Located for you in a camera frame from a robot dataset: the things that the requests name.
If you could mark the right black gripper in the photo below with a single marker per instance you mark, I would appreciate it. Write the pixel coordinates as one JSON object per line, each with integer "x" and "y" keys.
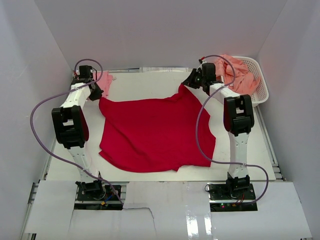
{"x": 190, "y": 81}

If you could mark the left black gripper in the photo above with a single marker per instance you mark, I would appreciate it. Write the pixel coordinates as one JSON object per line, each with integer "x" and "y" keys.
{"x": 97, "y": 95}

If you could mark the red t shirt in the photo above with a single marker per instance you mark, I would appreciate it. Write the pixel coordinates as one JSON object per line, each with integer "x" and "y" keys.
{"x": 156, "y": 135}

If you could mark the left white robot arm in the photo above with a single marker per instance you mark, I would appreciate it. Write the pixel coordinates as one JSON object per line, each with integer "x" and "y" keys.
{"x": 72, "y": 131}

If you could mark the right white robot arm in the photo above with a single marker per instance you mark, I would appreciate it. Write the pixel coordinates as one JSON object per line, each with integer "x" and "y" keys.
{"x": 238, "y": 120}

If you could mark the folded pink t shirt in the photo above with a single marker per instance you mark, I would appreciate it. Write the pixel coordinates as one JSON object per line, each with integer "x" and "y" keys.
{"x": 105, "y": 83}

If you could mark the salmon t shirt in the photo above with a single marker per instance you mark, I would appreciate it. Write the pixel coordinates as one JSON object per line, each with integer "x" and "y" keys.
{"x": 245, "y": 82}

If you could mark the white paper sheet rear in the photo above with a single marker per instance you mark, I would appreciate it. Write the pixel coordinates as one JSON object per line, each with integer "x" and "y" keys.
{"x": 163, "y": 69}

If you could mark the white plastic basket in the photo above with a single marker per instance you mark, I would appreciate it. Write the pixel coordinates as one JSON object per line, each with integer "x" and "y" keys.
{"x": 261, "y": 94}

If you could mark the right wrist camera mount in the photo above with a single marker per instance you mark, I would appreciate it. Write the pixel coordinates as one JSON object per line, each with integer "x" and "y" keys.
{"x": 202, "y": 61}

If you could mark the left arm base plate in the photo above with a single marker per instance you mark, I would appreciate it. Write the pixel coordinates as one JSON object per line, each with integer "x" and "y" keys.
{"x": 97, "y": 195}

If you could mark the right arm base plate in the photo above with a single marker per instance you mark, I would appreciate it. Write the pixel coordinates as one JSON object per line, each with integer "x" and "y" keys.
{"x": 221, "y": 201}

